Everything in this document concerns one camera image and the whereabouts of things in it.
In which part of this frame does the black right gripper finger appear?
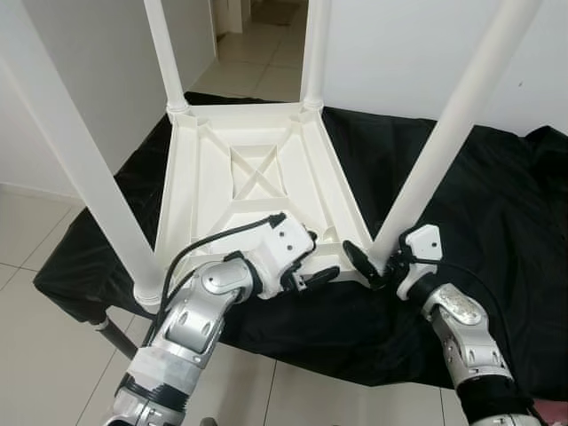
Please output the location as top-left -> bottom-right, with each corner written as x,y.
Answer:
342,240 -> 387,290

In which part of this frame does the white plastic table top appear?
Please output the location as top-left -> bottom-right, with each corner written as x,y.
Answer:
133,99 -> 391,307

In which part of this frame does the black metal table leg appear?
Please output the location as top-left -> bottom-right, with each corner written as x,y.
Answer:
89,315 -> 138,360

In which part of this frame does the pink round seat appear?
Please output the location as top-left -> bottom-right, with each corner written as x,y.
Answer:
528,399 -> 568,422

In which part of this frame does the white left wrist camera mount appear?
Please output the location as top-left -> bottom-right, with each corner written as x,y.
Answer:
248,213 -> 318,289

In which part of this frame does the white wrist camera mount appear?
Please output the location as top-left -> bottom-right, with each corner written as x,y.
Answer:
393,225 -> 443,301
248,213 -> 318,289

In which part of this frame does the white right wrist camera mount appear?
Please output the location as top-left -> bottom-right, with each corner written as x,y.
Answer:
393,225 -> 443,301

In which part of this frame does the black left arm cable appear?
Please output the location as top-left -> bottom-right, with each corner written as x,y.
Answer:
153,211 -> 287,347

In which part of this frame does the pale door frame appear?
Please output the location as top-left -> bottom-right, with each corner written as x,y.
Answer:
213,0 -> 249,36

